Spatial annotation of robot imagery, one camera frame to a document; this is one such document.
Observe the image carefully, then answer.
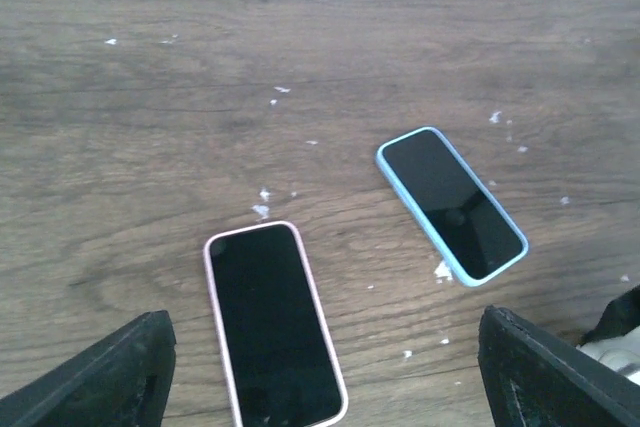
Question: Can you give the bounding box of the phone in pink case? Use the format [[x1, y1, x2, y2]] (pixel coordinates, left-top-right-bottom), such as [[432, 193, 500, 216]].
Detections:
[[203, 221, 348, 426]]

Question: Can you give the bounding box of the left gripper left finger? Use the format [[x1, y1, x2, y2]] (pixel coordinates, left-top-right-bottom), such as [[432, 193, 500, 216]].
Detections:
[[1, 310, 176, 426]]

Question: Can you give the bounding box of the phone in blue case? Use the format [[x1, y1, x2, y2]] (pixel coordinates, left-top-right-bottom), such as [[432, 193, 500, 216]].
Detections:
[[375, 126, 529, 287]]

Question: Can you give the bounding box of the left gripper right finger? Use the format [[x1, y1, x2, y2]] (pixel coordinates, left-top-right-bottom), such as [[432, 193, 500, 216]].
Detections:
[[478, 306, 639, 426]]

